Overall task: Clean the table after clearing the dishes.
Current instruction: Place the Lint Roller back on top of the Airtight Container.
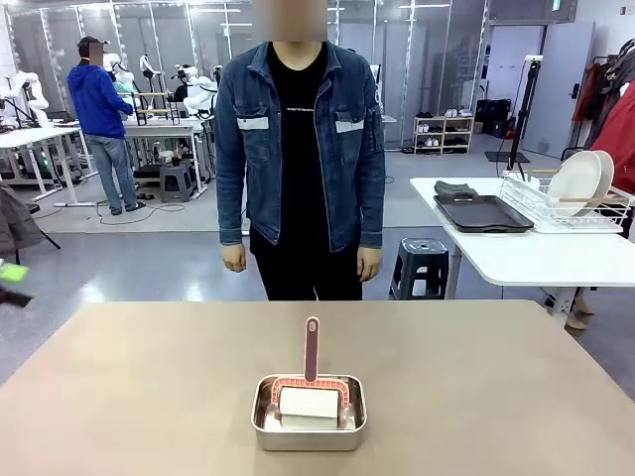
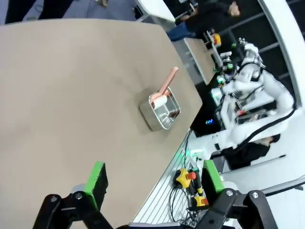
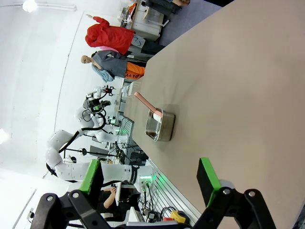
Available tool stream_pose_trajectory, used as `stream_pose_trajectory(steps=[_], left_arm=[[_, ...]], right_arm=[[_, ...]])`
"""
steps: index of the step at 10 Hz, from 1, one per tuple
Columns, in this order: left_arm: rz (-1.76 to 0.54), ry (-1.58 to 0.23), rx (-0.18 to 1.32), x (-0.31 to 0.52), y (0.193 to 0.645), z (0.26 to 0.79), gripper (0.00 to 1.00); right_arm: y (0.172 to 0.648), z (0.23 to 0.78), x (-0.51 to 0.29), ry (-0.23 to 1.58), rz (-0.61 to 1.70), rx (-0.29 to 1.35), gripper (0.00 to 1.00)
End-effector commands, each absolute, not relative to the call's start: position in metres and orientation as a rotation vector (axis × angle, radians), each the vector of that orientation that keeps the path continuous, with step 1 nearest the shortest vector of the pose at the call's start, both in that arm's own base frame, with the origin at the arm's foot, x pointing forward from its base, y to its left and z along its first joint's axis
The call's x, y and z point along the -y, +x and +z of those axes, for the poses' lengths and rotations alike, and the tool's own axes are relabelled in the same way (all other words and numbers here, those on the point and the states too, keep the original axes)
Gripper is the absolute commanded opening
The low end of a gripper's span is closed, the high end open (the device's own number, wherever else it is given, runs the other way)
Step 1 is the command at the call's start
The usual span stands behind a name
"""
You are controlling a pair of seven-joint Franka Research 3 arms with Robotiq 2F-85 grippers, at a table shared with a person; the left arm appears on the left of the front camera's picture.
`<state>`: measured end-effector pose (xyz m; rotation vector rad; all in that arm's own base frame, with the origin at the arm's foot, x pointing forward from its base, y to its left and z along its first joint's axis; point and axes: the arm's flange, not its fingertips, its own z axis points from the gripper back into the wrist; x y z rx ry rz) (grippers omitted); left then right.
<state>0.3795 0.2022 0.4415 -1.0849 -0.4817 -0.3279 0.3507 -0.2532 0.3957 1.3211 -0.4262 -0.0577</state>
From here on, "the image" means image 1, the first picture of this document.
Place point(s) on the person's left forearm denim sleeve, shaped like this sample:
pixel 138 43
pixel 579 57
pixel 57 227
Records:
pixel 372 213

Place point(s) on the white background work table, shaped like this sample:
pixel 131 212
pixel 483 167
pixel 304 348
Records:
pixel 164 131
pixel 35 136

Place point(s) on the white side table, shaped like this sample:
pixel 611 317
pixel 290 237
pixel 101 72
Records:
pixel 536 258

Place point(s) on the person's right hand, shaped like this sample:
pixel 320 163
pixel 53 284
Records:
pixel 234 258

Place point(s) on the wooden shoe rack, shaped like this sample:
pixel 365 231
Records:
pixel 441 134

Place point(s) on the small dark background stool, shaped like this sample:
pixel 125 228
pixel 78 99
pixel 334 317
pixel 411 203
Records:
pixel 176 181

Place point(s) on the person in blue hoodie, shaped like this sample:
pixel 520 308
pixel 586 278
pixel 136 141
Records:
pixel 96 104

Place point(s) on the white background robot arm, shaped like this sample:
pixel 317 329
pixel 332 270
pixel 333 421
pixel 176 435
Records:
pixel 198 91
pixel 121 79
pixel 35 96

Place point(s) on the person in denim jacket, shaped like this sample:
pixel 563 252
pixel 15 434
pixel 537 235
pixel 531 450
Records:
pixel 297 163

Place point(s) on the clothes rack with coats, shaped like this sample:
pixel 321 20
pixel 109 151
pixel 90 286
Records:
pixel 588 94

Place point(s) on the black tripod stand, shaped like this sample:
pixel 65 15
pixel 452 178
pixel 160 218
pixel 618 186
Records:
pixel 521 124

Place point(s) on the pink brown lint roller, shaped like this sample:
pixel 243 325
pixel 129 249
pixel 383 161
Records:
pixel 311 347

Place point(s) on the person's left hand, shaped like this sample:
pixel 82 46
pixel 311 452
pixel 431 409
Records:
pixel 370 263

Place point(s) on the black bags by wall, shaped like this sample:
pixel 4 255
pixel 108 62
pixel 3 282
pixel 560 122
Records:
pixel 491 116

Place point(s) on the left gripper black green finger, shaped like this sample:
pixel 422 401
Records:
pixel 12 272
pixel 15 297

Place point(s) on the person's right forearm denim sleeve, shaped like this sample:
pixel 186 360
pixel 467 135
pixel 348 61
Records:
pixel 232 213

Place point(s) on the grey coat on stand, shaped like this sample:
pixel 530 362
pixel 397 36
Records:
pixel 15 218

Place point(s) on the folded dark grey cloth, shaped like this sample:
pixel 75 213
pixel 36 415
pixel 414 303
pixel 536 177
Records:
pixel 454 188

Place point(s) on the white round plate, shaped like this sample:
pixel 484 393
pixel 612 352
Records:
pixel 607 168
pixel 575 183

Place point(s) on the dark grey plastic stool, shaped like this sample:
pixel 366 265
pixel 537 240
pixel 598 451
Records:
pixel 419 263

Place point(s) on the rectangular metal container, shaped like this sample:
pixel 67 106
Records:
pixel 307 441

